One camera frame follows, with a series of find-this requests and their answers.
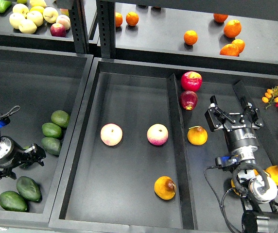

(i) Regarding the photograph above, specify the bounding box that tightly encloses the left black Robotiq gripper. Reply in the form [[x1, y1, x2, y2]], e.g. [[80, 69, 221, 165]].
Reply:
[[0, 136, 46, 180]]

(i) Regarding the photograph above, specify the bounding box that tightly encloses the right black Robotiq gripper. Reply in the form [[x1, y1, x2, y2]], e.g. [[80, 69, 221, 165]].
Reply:
[[205, 95, 263, 155]]

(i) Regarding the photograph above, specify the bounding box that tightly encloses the dark green avocado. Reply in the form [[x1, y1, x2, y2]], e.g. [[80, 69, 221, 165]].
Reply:
[[16, 176, 42, 202]]

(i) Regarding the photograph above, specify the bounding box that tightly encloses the yellow pear with brown end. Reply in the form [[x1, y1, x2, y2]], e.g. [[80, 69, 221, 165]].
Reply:
[[154, 176, 176, 200]]

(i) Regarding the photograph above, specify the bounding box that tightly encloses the green avocado under arm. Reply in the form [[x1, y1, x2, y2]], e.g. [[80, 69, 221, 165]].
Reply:
[[19, 145, 35, 169]]

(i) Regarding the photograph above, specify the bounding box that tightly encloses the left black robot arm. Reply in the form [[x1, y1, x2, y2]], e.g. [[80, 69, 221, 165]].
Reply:
[[0, 105, 46, 180]]

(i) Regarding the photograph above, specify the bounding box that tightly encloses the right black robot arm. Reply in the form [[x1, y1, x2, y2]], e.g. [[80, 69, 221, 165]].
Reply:
[[205, 96, 278, 233]]

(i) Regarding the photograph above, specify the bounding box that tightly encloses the green avocado front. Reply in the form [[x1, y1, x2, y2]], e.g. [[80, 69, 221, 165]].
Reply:
[[0, 191, 28, 212]]

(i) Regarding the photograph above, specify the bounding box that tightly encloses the green avocado lower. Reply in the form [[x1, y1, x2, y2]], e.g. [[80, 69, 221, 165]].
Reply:
[[41, 137, 62, 156]]

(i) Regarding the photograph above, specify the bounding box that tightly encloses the yellow pear with stem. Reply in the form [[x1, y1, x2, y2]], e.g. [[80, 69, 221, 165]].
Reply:
[[187, 126, 208, 146]]

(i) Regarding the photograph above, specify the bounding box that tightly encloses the green avocado middle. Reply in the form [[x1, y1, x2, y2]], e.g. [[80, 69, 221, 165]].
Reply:
[[41, 122, 63, 139]]

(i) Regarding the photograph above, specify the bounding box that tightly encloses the green avocado top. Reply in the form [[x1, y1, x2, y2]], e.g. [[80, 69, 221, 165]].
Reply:
[[51, 110, 70, 128]]

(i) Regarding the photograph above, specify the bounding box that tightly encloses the yellow pear right front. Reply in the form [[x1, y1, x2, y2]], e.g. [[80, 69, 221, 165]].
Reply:
[[230, 179, 240, 196]]

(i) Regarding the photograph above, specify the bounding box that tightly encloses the dark red apple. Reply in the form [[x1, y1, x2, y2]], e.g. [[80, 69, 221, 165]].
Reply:
[[179, 90, 198, 111]]

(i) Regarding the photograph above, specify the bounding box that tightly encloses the bright red apple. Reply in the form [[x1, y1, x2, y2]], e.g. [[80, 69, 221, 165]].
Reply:
[[181, 71, 202, 92]]

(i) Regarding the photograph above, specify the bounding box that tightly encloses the orange front right shelf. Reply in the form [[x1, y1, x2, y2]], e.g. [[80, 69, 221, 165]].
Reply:
[[220, 44, 240, 56]]

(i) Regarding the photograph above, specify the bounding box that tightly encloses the pink yellow apple right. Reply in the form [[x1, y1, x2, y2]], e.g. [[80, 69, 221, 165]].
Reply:
[[147, 124, 169, 146]]

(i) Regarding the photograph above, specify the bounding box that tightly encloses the pink yellow apple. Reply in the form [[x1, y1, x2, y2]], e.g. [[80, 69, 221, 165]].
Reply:
[[147, 124, 169, 146], [100, 123, 122, 146]]

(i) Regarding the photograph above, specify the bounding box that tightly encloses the black left tray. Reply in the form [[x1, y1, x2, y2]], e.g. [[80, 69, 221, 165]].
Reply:
[[0, 46, 93, 228]]

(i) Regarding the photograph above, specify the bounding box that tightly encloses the black tray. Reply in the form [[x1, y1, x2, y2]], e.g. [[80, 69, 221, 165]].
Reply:
[[49, 58, 278, 233], [0, 46, 93, 228]]

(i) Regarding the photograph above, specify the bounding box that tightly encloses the large orange shelf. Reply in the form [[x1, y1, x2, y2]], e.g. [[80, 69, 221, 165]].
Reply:
[[224, 19, 242, 38]]

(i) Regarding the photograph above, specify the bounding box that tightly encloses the orange middle shelf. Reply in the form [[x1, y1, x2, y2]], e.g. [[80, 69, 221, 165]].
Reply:
[[184, 30, 198, 46]]

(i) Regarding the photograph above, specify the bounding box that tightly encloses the orange top shelf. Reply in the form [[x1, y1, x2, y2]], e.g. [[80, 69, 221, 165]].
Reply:
[[213, 13, 228, 23]]

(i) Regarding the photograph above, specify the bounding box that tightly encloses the pink yellow apple left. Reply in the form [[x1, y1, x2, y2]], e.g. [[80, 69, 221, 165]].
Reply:
[[100, 123, 122, 146]]

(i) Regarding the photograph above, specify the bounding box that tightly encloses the black centre tray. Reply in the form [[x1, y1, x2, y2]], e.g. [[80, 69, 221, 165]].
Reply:
[[49, 58, 278, 233]]

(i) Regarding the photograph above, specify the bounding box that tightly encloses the red apple on shelf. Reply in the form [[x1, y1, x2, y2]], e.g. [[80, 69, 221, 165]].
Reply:
[[50, 23, 67, 37]]

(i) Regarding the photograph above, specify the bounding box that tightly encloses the pale peach on shelf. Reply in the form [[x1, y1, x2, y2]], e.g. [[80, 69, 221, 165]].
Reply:
[[56, 15, 71, 30]]

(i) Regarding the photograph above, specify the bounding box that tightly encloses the orange far left shelf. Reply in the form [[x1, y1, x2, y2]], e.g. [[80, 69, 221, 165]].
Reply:
[[115, 12, 123, 28]]

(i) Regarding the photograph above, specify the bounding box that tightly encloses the black shelf post left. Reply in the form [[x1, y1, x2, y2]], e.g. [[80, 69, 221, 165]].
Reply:
[[69, 0, 89, 54]]

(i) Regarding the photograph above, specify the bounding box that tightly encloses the black shelf post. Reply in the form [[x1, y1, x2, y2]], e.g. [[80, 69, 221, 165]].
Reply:
[[69, 0, 89, 54], [96, 0, 116, 59]]

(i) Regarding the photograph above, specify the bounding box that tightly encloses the black shelf post right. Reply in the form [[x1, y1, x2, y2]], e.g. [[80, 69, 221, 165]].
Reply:
[[96, 0, 116, 59]]

